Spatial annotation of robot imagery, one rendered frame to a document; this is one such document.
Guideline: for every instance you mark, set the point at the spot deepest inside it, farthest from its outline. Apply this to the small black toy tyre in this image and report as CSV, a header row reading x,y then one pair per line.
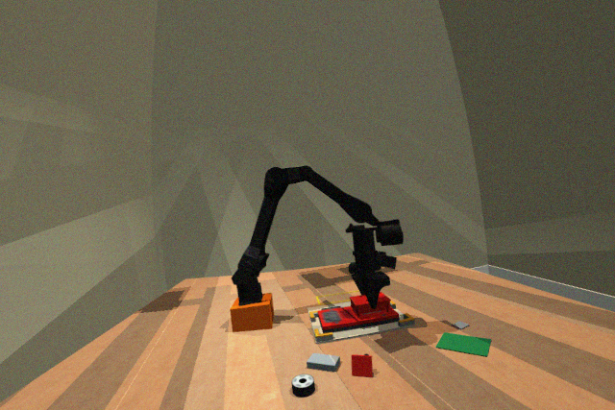
x,y
303,385

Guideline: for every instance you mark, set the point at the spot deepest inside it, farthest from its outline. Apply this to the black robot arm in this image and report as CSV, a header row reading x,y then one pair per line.
x,y
275,183

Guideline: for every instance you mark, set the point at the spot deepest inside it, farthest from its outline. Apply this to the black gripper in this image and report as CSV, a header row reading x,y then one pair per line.
x,y
367,281

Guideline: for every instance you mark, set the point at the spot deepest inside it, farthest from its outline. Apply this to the green flat panel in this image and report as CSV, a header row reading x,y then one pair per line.
x,y
464,343

